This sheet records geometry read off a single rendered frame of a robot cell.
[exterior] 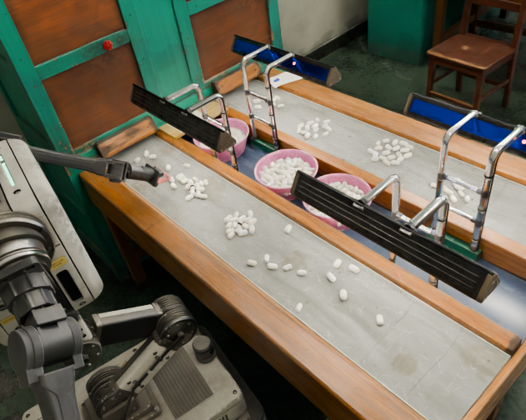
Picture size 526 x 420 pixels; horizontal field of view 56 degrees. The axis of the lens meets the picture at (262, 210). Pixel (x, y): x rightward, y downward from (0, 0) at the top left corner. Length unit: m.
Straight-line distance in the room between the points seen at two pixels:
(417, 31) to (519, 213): 2.69
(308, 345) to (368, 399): 0.23
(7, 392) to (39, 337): 1.82
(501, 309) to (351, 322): 0.47
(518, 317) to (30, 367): 1.35
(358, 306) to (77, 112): 1.45
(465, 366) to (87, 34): 1.84
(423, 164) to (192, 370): 1.19
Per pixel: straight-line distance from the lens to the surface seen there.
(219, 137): 1.73
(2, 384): 2.81
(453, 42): 3.79
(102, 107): 2.38
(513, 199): 2.00
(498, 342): 1.54
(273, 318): 1.55
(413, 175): 2.06
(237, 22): 2.70
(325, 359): 1.46
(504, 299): 1.76
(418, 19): 4.36
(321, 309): 1.59
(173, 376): 1.87
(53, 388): 0.96
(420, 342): 1.53
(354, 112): 2.41
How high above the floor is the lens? 2.01
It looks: 41 degrees down
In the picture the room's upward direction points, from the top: 10 degrees counter-clockwise
